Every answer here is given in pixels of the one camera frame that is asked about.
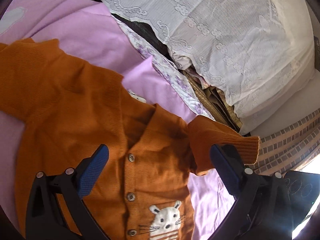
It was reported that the orange knit cat cardigan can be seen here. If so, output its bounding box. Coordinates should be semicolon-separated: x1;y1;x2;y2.
1;39;259;239

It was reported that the dark folded clothing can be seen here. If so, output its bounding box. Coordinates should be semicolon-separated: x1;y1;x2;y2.
112;14;170;58

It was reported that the brick pattern curtain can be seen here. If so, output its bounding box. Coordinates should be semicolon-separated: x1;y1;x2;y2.
249;109;319;176

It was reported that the brown woven mat stack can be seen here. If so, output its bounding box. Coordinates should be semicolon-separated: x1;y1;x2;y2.
182;70;242;132

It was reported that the white lace cover cloth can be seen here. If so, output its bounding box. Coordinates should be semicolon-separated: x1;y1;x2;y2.
101;0;315;134

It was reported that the floral purple white bedding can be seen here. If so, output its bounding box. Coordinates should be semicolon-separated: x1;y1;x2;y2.
116;20;214;122

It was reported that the pink bed sheet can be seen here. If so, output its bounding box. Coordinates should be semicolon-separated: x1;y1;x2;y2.
1;0;234;239

